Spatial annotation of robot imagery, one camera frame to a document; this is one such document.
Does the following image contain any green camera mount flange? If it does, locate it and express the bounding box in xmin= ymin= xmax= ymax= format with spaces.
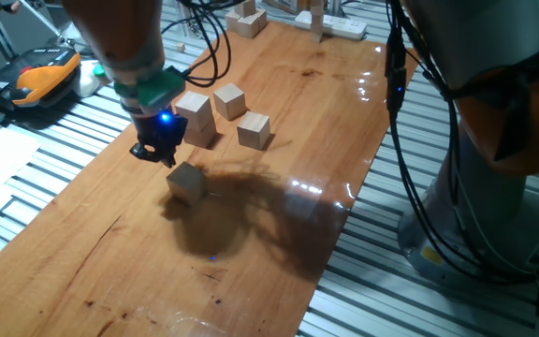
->
xmin=112 ymin=66 xmax=187 ymax=117

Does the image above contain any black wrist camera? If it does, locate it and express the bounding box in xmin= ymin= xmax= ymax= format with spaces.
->
xmin=155 ymin=110 xmax=189 ymax=137

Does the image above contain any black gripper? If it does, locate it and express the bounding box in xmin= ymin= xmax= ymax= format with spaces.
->
xmin=128 ymin=111 xmax=189 ymax=169

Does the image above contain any silver metal rod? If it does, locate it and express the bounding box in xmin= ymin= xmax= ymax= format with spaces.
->
xmin=19 ymin=0 xmax=77 ymax=48

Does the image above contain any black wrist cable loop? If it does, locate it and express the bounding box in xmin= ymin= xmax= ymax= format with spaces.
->
xmin=160 ymin=0 xmax=233 ymax=89

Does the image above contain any small wooden block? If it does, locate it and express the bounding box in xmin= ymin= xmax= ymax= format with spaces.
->
xmin=234 ymin=0 xmax=257 ymax=19

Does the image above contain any black cable bundle along arm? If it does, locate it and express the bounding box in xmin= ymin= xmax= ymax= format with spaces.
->
xmin=384 ymin=0 xmax=539 ymax=286

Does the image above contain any light wooden cube block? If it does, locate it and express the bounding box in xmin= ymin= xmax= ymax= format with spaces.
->
xmin=237 ymin=110 xmax=272 ymax=151
xmin=212 ymin=82 xmax=248 ymax=122
xmin=182 ymin=119 xmax=218 ymax=150
xmin=174 ymin=90 xmax=214 ymax=132
xmin=165 ymin=161 xmax=208 ymax=207

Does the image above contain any white rounded object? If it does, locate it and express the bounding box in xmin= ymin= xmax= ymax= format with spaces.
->
xmin=71 ymin=61 xmax=101 ymax=99

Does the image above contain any cardboard box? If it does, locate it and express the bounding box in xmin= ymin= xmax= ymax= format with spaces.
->
xmin=263 ymin=0 xmax=313 ymax=15

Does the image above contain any orange and black teach pendant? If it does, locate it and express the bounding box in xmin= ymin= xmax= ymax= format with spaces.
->
xmin=0 ymin=46 xmax=82 ymax=112

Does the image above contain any white power strip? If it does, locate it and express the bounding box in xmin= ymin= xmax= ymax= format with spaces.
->
xmin=294 ymin=9 xmax=369 ymax=41

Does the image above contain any wide wooden block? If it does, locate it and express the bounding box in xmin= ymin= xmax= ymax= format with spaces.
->
xmin=225 ymin=8 xmax=269 ymax=40

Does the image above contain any varnished wooden board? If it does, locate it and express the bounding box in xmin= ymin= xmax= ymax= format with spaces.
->
xmin=0 ymin=21 xmax=421 ymax=337

